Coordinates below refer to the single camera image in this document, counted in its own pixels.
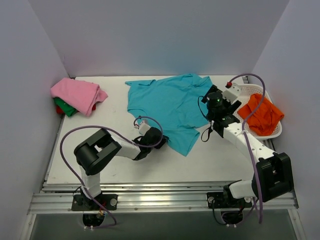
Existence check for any red folded t-shirt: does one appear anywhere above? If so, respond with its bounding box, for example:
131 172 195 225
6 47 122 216
55 104 97 115

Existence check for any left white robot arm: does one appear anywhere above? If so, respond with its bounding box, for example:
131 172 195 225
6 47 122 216
74 125 169 210

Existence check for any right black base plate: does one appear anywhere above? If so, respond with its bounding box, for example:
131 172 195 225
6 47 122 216
206 192 252 209

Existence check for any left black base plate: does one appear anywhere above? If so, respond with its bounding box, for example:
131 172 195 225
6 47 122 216
71 193 118 211

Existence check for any green folded t-shirt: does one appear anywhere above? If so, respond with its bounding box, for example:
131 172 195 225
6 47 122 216
53 97 78 117

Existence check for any black thin wire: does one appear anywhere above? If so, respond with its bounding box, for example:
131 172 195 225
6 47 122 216
197 96 213 143

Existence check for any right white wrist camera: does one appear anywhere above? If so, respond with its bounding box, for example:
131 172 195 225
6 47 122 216
222 82 242 103

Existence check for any orange t-shirt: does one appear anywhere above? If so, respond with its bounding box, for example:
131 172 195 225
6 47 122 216
237 93 285 137

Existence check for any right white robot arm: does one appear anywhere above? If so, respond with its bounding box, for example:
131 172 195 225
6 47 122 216
201 83 294 207

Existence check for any aluminium rail frame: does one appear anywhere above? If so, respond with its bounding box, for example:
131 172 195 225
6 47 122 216
19 74 306 240

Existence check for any white plastic basket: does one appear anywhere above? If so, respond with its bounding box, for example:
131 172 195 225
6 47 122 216
234 84 282 141

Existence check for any pink folded t-shirt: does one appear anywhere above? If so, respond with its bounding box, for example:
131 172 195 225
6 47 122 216
50 78 108 117

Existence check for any teal t-shirt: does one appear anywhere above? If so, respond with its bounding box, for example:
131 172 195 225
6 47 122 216
125 74 213 156

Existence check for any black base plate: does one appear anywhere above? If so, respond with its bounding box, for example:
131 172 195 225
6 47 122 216
206 192 252 209
71 193 118 211

